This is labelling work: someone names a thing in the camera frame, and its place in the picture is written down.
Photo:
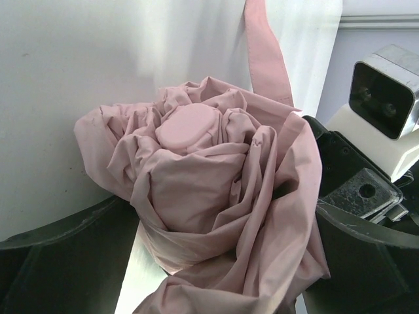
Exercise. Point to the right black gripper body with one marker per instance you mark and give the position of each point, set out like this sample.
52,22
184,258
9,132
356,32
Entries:
330,181

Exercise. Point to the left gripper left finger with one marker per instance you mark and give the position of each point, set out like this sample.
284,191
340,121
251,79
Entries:
74,265

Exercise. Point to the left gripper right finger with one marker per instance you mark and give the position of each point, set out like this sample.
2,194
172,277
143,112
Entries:
373,269

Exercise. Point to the pink folding umbrella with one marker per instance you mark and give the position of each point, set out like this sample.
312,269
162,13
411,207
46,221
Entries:
225,182

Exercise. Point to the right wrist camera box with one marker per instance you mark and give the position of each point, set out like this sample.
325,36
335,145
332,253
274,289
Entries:
381,116

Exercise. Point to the aluminium frame rail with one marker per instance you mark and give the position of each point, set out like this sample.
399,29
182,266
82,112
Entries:
380,22

